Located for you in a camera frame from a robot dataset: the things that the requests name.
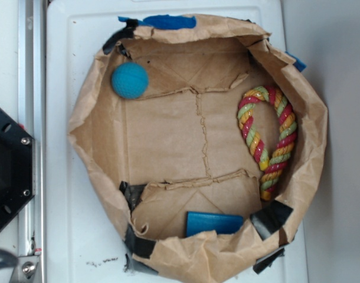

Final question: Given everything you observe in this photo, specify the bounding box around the blue rectangular block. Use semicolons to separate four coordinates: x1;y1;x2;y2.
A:
186;212;244;237

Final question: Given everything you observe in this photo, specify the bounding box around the brown paper bag tray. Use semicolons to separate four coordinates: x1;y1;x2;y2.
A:
68;15;328;282

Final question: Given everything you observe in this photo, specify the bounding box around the black octagonal mount plate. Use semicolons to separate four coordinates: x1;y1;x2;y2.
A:
0;108;34;233

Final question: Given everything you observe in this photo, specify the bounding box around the multicolour rope toy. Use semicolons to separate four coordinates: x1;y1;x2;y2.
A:
237;86;297;201

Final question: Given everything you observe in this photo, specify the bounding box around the white cutting board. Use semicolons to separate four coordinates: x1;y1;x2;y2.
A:
45;0;309;283

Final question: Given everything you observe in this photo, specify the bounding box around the blue rubber ball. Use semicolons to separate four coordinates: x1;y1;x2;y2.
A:
111;62;149;99

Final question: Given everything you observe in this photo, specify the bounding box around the aluminium extrusion rail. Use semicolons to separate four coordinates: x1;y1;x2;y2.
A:
18;1;48;282

